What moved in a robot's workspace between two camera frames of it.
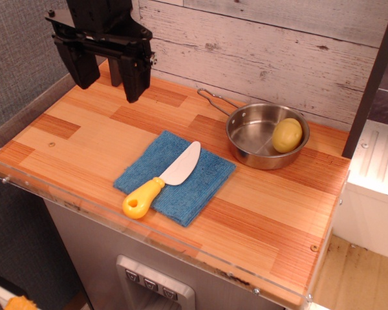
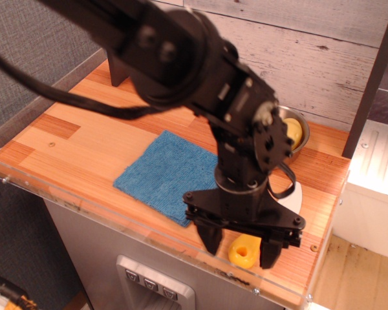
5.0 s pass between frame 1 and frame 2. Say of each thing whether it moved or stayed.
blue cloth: stayed
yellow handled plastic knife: moved
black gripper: moved
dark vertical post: stayed
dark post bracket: stayed
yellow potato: stayed
